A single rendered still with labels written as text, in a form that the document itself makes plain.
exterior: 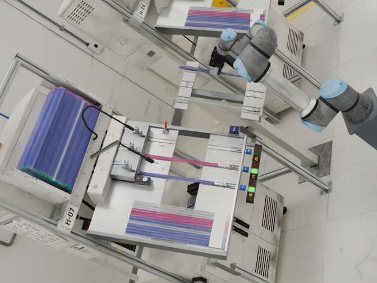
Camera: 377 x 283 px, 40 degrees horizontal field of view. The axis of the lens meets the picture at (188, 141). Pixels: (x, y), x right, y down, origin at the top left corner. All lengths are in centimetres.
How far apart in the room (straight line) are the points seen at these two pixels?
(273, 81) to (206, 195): 71
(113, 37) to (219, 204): 152
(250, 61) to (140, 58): 154
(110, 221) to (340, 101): 127
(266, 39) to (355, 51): 158
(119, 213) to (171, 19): 140
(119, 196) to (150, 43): 124
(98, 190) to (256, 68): 102
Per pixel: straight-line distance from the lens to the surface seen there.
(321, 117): 246
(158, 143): 287
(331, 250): 310
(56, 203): 274
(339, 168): 332
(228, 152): 280
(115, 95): 490
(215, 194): 268
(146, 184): 272
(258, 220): 321
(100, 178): 273
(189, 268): 292
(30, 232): 293
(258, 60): 232
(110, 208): 273
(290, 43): 409
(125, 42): 364
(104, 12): 349
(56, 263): 423
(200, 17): 345
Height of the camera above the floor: 223
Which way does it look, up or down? 27 degrees down
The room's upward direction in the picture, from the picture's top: 59 degrees counter-clockwise
